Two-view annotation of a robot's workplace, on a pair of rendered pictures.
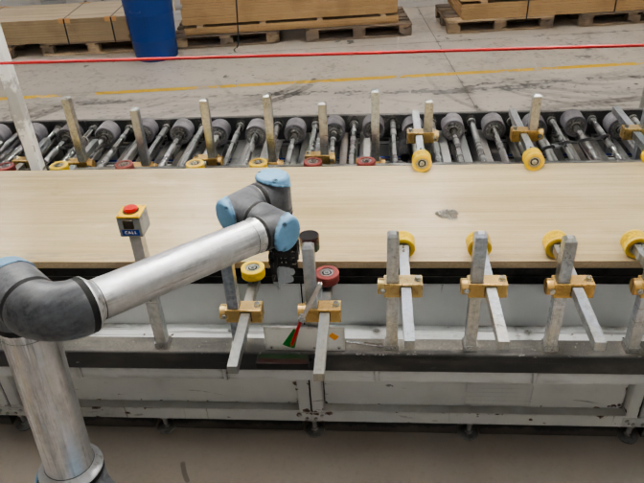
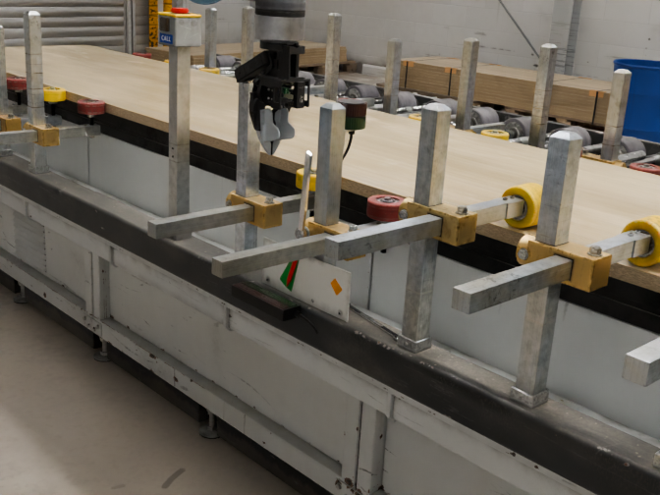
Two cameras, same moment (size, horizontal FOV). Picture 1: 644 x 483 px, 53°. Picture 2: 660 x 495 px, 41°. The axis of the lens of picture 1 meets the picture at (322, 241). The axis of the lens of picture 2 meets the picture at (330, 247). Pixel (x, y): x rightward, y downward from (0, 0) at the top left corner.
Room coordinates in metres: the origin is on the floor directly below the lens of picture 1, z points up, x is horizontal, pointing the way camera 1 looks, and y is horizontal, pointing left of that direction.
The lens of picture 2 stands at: (0.34, -1.04, 1.37)
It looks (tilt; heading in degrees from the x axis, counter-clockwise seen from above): 18 degrees down; 41
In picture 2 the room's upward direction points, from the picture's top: 3 degrees clockwise
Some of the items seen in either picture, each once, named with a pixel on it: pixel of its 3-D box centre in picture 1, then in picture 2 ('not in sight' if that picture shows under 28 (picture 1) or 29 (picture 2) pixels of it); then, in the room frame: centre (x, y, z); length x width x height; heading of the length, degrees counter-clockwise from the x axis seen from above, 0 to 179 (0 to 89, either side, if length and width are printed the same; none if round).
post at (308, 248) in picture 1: (311, 307); (325, 226); (1.59, 0.04, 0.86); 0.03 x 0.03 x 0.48; 84
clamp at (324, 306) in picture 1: (319, 310); (334, 237); (1.59, 0.02, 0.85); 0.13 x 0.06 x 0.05; 84
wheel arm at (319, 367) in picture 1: (323, 326); (311, 247); (1.52, 0.01, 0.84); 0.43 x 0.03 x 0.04; 174
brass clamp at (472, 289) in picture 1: (483, 286); (562, 260); (1.54, -0.48, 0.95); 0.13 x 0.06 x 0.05; 84
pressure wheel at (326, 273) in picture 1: (327, 285); (385, 225); (1.71, -0.01, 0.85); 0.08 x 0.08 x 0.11
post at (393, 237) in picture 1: (392, 297); (423, 242); (1.57, -0.21, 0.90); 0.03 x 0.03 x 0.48; 84
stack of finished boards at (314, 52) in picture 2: not in sight; (252, 54); (7.40, 6.31, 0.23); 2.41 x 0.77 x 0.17; 1
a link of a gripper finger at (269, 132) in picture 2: (284, 279); (270, 133); (1.51, 0.12, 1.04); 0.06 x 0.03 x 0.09; 84
